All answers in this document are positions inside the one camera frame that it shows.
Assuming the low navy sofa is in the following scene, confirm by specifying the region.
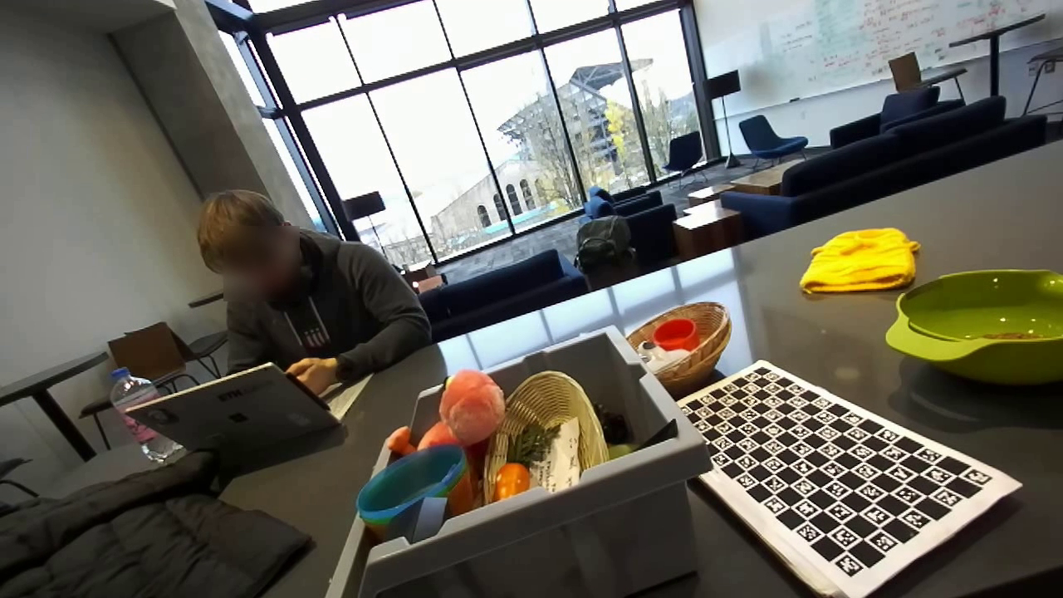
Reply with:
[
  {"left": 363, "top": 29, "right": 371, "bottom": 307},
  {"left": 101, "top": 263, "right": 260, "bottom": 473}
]
[{"left": 415, "top": 246, "right": 591, "bottom": 344}]

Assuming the grey green backpack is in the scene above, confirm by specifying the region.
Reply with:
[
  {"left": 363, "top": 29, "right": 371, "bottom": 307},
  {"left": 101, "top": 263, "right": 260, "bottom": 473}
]
[{"left": 574, "top": 212, "right": 642, "bottom": 280}]

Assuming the cream woven bowl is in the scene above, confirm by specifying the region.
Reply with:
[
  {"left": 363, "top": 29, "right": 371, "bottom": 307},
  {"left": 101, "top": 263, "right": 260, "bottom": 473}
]
[{"left": 501, "top": 369, "right": 611, "bottom": 476}]

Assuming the pink peach plush toy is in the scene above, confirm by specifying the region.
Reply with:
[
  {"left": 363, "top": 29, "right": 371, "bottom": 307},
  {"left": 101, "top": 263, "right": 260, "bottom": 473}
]
[{"left": 435, "top": 369, "right": 507, "bottom": 448}]

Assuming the navy armchair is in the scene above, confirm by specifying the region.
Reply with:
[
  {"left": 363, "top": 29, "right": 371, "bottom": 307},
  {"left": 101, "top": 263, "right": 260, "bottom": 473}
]
[{"left": 580, "top": 191, "right": 678, "bottom": 268}]

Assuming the red cup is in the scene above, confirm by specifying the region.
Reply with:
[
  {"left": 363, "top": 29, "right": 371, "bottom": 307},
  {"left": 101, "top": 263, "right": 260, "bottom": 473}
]
[{"left": 652, "top": 315, "right": 706, "bottom": 355}]

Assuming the person in grey sweater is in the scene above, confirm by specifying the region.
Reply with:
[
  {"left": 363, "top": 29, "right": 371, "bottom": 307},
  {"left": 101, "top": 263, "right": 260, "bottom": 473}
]
[{"left": 195, "top": 185, "right": 435, "bottom": 400}]

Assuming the small orange toy fruit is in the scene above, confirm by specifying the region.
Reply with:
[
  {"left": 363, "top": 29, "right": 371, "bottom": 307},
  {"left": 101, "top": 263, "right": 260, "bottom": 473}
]
[{"left": 491, "top": 461, "right": 535, "bottom": 506}]

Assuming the wooden coffee table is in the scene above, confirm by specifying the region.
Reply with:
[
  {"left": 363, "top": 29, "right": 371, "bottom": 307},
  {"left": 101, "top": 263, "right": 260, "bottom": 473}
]
[{"left": 671, "top": 200, "right": 743, "bottom": 263}]

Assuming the blue plastic cup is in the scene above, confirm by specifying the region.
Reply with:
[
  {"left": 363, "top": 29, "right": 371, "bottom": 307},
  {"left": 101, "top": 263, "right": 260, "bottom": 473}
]
[{"left": 357, "top": 444, "right": 472, "bottom": 543}]

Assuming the grey plastic bin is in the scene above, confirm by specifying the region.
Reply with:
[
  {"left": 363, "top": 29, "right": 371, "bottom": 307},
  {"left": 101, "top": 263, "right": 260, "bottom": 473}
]
[{"left": 327, "top": 326, "right": 713, "bottom": 598}]

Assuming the blue armchair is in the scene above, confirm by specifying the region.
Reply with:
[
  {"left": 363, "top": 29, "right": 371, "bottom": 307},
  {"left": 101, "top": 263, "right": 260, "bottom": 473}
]
[{"left": 737, "top": 112, "right": 812, "bottom": 164}]

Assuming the black monitor on stand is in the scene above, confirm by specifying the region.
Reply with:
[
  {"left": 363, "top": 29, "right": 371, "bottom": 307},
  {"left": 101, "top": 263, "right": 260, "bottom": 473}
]
[{"left": 706, "top": 68, "right": 743, "bottom": 169}]

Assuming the silver laptop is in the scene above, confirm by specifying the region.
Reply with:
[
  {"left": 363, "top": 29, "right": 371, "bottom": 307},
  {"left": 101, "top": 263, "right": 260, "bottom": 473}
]
[{"left": 123, "top": 359, "right": 346, "bottom": 456}]

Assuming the yellow cloth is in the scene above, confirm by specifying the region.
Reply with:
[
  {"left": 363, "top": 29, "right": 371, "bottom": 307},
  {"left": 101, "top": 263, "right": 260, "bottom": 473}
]
[{"left": 796, "top": 225, "right": 923, "bottom": 298}]

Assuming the black white checkerboard calibration board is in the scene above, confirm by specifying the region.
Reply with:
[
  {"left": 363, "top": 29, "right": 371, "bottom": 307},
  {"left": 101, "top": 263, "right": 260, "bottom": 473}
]
[{"left": 675, "top": 355, "right": 1026, "bottom": 598}]

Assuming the long navy sofa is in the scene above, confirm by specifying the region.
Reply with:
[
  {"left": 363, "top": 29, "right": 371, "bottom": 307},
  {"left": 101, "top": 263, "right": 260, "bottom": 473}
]
[{"left": 720, "top": 93, "right": 1050, "bottom": 244}]

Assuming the brown chair back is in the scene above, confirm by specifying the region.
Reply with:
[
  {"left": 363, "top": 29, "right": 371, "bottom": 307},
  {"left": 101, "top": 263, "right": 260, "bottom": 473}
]
[{"left": 106, "top": 320, "right": 194, "bottom": 381}]

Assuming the clear water bottle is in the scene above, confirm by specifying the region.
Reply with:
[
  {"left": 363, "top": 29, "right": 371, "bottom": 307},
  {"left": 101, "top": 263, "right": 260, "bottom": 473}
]
[{"left": 106, "top": 366, "right": 188, "bottom": 465}]

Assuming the dark grey jacket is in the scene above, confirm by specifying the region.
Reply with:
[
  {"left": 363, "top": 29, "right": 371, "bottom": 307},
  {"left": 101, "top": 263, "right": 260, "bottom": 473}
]
[{"left": 0, "top": 448, "right": 317, "bottom": 598}]

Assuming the dark side table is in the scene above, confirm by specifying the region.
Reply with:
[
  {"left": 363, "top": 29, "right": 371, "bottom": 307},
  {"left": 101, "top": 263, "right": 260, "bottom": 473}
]
[{"left": 0, "top": 345, "right": 111, "bottom": 461}]

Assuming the tall black high table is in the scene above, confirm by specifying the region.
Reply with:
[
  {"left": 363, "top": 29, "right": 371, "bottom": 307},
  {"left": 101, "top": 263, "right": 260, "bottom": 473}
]
[{"left": 946, "top": 10, "right": 1050, "bottom": 99}]

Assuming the green bowl with handle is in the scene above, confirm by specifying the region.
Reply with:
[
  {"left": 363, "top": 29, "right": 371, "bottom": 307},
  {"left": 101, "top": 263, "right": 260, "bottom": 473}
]
[{"left": 885, "top": 266, "right": 1063, "bottom": 388}]

